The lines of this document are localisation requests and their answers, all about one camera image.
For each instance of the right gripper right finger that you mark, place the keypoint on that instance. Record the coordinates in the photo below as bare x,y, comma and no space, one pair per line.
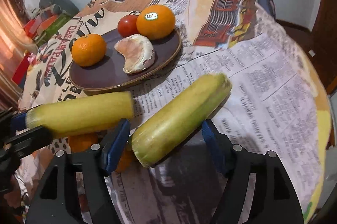
274,200

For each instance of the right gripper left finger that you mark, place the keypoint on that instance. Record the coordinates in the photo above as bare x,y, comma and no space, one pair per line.
56,198

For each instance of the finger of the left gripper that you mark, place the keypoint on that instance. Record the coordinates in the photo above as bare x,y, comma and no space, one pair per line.
12,120
26,143

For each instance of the small mandarin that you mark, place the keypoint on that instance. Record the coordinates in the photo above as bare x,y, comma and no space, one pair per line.
80,143
126,160

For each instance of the medium orange mandarin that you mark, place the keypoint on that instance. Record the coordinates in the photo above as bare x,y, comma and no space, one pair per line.
88,50

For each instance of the green husked corn cob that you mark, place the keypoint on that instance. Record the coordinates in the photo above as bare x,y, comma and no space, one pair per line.
177,120

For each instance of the peeled pomelo segment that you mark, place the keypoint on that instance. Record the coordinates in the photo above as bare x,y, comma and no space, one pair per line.
138,53

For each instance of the red tomato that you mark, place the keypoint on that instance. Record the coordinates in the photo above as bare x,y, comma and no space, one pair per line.
127,25

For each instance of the large orange with sticker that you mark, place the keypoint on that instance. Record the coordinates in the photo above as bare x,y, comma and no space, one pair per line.
155,22

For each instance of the red gift box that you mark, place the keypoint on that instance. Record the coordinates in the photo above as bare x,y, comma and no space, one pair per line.
20,73

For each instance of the orange striped curtain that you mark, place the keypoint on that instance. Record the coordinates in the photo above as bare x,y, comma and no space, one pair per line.
14,44

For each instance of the green storage box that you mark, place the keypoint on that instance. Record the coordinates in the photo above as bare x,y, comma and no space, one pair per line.
50,27

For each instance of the purple ceramic plate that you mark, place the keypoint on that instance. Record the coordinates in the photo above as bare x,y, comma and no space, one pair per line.
108,73

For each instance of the grey seal plush toy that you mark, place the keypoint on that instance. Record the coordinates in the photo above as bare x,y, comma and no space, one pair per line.
65,5

